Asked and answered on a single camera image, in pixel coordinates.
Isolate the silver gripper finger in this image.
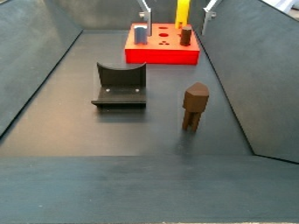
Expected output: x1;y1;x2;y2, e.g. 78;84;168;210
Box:
200;0;220;35
136;0;152;26

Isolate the brown three-prong block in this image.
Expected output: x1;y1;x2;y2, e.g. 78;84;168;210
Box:
181;82;209;131

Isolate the yellow two-prong block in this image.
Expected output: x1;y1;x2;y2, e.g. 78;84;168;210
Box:
175;0;191;29

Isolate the red peg board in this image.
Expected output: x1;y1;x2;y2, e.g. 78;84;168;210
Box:
124;24;200;65

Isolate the blue notched block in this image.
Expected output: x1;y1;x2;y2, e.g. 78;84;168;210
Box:
135;25;147;45

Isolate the brown hexagonal peg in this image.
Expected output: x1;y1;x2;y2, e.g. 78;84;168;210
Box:
180;25;192;46

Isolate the black curved stand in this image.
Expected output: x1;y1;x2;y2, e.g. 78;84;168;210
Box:
90;64;145;107

